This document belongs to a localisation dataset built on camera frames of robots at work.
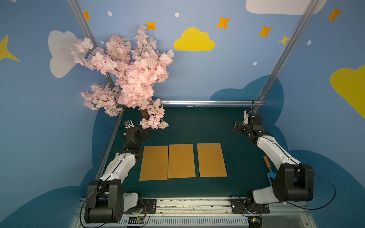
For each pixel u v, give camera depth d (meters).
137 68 0.65
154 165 0.91
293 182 0.43
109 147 1.02
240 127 0.82
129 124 0.75
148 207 0.75
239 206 0.75
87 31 0.77
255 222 0.73
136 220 0.73
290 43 0.83
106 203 0.40
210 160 0.92
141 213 0.72
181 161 0.91
